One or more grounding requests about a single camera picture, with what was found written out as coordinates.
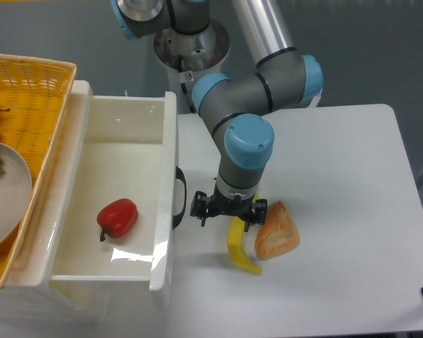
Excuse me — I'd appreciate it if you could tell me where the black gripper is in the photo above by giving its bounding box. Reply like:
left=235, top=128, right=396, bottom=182
left=190, top=187, right=268, bottom=232

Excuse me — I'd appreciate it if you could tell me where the yellow banana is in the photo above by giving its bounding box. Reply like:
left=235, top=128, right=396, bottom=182
left=226, top=216, right=262, bottom=275

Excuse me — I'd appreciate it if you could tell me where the red bell pepper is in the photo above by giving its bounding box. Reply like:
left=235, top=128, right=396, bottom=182
left=96, top=199, right=139, bottom=242

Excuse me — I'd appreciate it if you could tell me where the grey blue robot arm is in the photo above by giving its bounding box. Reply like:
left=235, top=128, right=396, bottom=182
left=111, top=1, right=324, bottom=227

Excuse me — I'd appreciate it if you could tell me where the yellow wicker basket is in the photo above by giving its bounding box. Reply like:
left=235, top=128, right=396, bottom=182
left=0, top=54, right=77, bottom=289

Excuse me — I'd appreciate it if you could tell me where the white drawer cabinet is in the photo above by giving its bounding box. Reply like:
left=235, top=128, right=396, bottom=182
left=0, top=80, right=109, bottom=322

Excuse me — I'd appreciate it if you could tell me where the white top drawer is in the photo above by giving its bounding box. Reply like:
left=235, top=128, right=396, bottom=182
left=51, top=92, right=178, bottom=306

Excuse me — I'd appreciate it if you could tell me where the grey ribbed plate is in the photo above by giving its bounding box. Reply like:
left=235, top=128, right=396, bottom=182
left=0, top=142, right=32, bottom=243

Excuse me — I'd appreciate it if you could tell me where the black drawer handle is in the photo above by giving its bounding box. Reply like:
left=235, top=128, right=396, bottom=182
left=172, top=166, right=188, bottom=229

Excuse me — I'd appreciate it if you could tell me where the orange bread pastry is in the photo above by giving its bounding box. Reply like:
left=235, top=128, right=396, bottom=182
left=255, top=201, right=300, bottom=260

